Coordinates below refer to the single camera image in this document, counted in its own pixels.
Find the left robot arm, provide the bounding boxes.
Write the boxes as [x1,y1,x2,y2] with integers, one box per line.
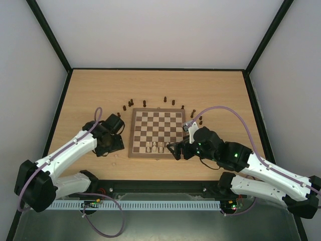
[14,114,125,212]

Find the wooden chess board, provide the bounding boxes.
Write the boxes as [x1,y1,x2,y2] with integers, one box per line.
[128,108,186,160]

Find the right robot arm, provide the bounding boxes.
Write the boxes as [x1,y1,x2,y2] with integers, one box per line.
[167,127,320,219]

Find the light blue cable duct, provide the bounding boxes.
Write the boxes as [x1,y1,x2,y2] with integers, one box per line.
[47,200,221,211]

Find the black aluminium frame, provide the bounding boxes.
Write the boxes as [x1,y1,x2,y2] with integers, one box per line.
[7,1,308,240]

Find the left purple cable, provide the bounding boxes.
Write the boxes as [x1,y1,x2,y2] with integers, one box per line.
[17,107,126,238]

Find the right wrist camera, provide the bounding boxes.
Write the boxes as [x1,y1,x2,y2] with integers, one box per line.
[183,121,199,144]

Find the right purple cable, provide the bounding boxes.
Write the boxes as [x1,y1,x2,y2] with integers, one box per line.
[192,105,321,217]

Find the purple cable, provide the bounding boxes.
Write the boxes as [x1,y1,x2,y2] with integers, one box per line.
[192,105,321,217]
[17,107,126,238]

